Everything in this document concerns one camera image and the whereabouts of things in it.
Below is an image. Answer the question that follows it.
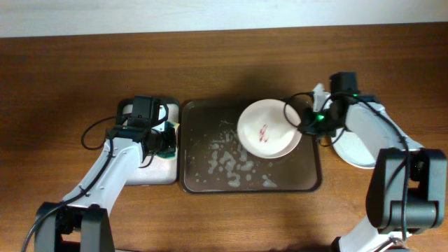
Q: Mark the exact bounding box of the pale green plate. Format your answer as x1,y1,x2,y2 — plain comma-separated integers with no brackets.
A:
329,101,393,170

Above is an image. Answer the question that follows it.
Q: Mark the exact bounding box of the black cable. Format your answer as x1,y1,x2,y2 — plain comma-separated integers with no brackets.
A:
80,115,118,151
282,91,316,127

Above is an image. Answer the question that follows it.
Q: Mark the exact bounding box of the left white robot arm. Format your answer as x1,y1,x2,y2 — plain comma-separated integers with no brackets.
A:
21,117,179,251

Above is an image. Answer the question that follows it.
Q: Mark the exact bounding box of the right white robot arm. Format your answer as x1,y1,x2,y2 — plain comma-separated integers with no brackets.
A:
297,91,447,251

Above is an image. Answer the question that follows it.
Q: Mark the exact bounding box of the yellow green sponge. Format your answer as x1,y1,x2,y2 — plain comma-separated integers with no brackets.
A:
156,121,179,159

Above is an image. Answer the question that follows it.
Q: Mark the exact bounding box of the right black cable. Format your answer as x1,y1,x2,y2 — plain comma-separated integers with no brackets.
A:
282,91,316,127

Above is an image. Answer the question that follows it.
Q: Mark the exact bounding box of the pink white plate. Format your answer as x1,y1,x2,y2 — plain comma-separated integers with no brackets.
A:
237,99,302,159

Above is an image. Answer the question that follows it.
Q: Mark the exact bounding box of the dark brown serving tray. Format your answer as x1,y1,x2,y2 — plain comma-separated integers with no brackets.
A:
179,100,323,194

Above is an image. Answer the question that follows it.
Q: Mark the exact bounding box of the small white foam tray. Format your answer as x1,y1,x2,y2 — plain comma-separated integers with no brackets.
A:
116,97,180,186

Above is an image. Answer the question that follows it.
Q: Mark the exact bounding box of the left black cable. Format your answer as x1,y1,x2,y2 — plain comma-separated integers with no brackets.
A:
80,115,118,151

